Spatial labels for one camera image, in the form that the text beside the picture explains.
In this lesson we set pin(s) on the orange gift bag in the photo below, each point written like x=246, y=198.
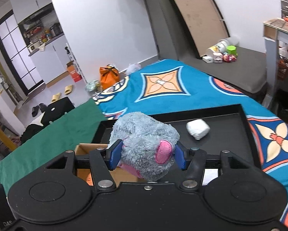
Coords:
x=109, y=76

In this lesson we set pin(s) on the yellow slipper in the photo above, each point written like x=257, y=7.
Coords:
x=55, y=97
x=68, y=89

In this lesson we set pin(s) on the grey plush mouse toy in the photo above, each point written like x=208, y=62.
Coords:
x=148, y=145

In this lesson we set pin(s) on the black bag with white dot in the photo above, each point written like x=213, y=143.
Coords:
x=49, y=114

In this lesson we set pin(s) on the brown cardboard box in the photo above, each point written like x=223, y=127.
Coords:
x=83, y=165

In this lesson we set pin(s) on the white soft block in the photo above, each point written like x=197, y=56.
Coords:
x=197, y=128

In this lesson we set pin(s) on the red round toy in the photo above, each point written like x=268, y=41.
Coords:
x=229, y=58

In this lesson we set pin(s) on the orange cardboard box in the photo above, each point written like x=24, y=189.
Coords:
x=73, y=72

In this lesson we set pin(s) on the small white box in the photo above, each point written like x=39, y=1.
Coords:
x=207, y=59

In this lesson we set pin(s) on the green cloth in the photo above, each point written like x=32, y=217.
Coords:
x=77, y=126

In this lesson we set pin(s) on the black shallow tray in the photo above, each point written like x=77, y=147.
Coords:
x=229, y=130

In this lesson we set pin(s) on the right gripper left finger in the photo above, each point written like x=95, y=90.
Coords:
x=115, y=155

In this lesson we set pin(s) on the green plastic cup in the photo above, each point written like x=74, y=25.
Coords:
x=232, y=50

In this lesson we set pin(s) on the blue patterned blanket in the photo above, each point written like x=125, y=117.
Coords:
x=171, y=86

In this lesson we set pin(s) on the orange basket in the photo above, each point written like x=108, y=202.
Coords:
x=282, y=68

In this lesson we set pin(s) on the leaning brown board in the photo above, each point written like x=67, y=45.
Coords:
x=202, y=23

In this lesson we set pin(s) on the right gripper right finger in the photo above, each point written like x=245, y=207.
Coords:
x=193, y=162

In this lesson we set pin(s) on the white kitchen cabinet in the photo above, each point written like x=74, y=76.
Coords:
x=44, y=37

